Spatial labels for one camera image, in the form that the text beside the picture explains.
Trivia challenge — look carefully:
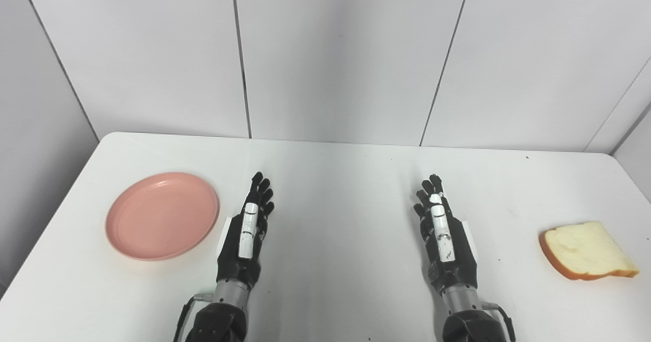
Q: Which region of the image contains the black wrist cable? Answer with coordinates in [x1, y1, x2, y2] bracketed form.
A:
[481, 301, 517, 342]
[173, 293, 213, 342]

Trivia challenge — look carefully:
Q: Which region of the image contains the slice of bread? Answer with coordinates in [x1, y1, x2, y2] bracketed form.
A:
[539, 221, 640, 281]

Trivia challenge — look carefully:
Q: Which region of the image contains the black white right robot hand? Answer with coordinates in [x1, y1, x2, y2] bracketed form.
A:
[413, 174, 479, 296]

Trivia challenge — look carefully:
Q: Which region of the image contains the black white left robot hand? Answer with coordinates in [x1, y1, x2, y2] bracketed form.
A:
[216, 172, 276, 289]

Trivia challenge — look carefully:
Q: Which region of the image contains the pink round plate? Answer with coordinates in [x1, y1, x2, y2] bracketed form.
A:
[105, 172, 220, 261]

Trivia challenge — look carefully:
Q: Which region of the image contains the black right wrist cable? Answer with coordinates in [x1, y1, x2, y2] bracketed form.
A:
[481, 301, 517, 342]

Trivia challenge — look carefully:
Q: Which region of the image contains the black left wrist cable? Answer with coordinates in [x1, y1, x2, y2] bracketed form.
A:
[173, 293, 213, 342]

